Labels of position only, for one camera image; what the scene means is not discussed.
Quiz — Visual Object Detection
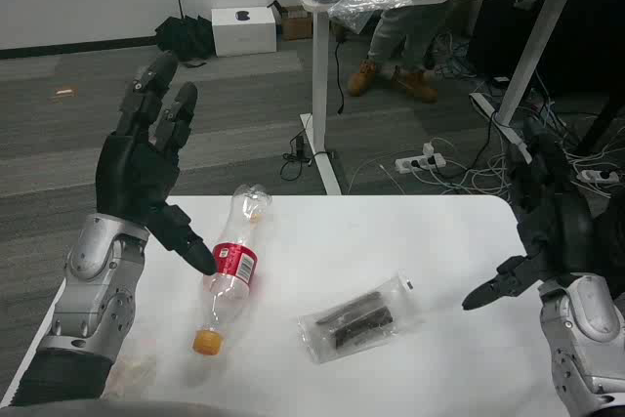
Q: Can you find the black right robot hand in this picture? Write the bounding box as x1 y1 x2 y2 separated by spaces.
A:
461 118 600 312

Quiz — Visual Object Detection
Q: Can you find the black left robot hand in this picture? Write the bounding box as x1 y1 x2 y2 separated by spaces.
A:
95 50 218 276

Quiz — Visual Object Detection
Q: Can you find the clear plastic wrap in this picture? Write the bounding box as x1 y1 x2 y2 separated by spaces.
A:
106 355 157 396

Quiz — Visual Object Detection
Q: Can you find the white power strip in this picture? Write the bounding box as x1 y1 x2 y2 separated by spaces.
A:
575 168 620 185
394 152 446 175

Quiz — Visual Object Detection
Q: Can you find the clear red-label plastic bottle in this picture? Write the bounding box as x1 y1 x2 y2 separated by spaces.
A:
191 183 273 357

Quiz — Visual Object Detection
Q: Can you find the black bag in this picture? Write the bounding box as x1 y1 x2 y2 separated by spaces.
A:
154 15 216 66

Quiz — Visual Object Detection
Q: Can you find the white cardboard box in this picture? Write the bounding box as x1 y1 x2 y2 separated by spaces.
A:
210 6 278 58

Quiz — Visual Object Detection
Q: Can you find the clear packet with black items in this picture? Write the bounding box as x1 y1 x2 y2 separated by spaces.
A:
296 270 426 365

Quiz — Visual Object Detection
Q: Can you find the brown cardboard box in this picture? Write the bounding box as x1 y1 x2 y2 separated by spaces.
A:
267 0 313 42

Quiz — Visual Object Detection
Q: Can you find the clear plastic bag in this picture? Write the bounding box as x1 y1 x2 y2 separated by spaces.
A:
326 0 412 37

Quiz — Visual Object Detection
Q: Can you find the white cable bundle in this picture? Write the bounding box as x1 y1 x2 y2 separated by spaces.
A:
349 69 625 201

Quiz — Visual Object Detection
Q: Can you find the black power adapter with cable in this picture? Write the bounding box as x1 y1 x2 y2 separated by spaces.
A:
278 131 313 183

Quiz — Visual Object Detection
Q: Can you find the hanging black power cable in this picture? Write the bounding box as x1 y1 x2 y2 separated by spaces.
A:
333 38 347 116

